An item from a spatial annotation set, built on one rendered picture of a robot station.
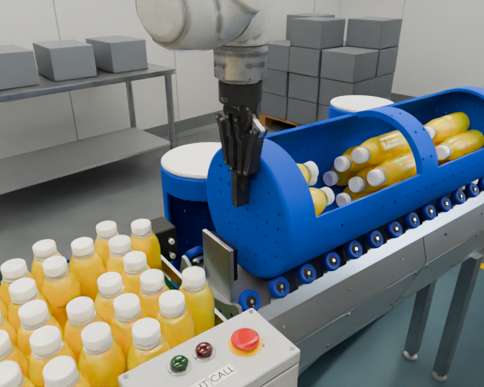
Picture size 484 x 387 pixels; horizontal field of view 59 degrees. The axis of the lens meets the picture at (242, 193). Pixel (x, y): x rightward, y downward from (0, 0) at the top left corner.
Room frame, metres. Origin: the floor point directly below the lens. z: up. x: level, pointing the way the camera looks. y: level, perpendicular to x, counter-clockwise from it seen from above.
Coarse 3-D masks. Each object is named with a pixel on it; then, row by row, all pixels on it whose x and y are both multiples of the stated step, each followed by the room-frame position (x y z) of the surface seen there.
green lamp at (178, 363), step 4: (176, 356) 0.37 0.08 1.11; (180, 356) 0.37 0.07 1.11; (184, 356) 0.38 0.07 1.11; (172, 360) 0.37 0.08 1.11; (176, 360) 0.37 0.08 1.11; (180, 360) 0.37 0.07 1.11; (184, 360) 0.37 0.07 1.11; (172, 364) 0.36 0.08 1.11; (176, 364) 0.36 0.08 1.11; (180, 364) 0.36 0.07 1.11; (184, 364) 0.36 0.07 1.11; (172, 368) 0.36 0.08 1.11; (176, 368) 0.36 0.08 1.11; (180, 368) 0.36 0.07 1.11; (184, 368) 0.36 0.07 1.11
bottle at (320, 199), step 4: (312, 188) 0.81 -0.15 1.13; (316, 188) 0.81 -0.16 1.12; (312, 192) 0.79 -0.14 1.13; (316, 192) 0.79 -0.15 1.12; (320, 192) 0.80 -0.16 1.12; (324, 192) 0.81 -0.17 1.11; (312, 196) 0.78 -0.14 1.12; (316, 196) 0.78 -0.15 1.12; (320, 196) 0.79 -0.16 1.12; (324, 196) 0.80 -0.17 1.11; (316, 200) 0.77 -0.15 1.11; (320, 200) 0.78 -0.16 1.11; (324, 200) 0.79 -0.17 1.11; (328, 200) 0.81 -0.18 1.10; (316, 204) 0.77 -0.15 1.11; (320, 204) 0.78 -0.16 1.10; (324, 204) 0.79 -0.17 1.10; (316, 208) 0.77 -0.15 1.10; (320, 208) 0.78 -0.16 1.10; (324, 208) 0.79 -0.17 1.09; (316, 212) 0.77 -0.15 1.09; (320, 212) 0.78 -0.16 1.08; (316, 216) 0.78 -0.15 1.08
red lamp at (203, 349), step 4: (200, 344) 0.39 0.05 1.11; (204, 344) 0.39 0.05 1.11; (208, 344) 0.39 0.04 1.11; (196, 348) 0.39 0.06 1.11; (200, 348) 0.39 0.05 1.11; (204, 348) 0.39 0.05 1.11; (208, 348) 0.39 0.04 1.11; (212, 348) 0.39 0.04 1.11; (196, 352) 0.38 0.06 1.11; (200, 352) 0.38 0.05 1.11; (204, 352) 0.38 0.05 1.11; (208, 352) 0.38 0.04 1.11; (212, 352) 0.39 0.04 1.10; (200, 356) 0.38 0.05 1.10; (204, 356) 0.38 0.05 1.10; (208, 356) 0.38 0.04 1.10
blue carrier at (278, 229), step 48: (432, 96) 1.25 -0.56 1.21; (480, 96) 1.21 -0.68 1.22; (288, 144) 1.00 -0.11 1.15; (336, 144) 1.12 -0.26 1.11; (432, 144) 0.95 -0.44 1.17; (288, 192) 0.68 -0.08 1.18; (336, 192) 1.07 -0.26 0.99; (384, 192) 0.81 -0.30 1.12; (432, 192) 0.93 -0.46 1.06; (240, 240) 0.77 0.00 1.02; (288, 240) 0.66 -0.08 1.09; (336, 240) 0.74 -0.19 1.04
